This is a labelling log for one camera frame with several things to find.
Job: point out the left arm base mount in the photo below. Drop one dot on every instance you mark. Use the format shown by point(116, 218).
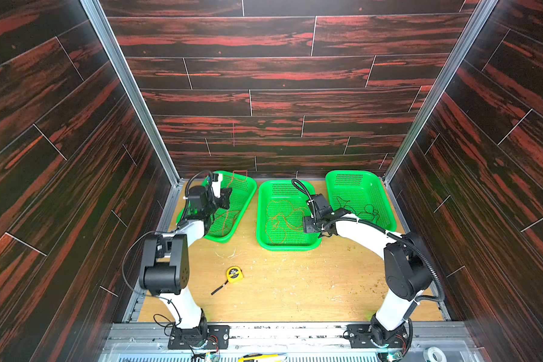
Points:
point(204, 337)

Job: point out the left green basket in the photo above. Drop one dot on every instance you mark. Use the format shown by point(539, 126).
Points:
point(226, 221)

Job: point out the yellow tape measure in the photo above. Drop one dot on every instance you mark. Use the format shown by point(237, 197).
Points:
point(234, 274)

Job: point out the green basket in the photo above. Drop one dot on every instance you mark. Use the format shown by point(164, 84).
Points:
point(279, 223)
point(226, 221)
point(362, 193)

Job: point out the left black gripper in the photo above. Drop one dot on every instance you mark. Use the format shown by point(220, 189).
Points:
point(223, 199)

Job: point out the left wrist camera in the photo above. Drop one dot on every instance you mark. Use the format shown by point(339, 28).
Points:
point(216, 182)

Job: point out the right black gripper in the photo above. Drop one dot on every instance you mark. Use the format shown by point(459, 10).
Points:
point(311, 224)

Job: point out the white tape roll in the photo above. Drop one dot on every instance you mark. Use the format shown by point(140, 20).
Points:
point(434, 354)

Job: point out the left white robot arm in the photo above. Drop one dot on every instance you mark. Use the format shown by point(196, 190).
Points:
point(165, 265)

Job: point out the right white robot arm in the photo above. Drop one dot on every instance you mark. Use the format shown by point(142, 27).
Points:
point(410, 275)

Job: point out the middle green basket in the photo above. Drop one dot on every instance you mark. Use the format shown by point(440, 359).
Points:
point(279, 223)

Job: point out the right green basket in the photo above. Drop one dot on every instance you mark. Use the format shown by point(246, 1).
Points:
point(362, 193)

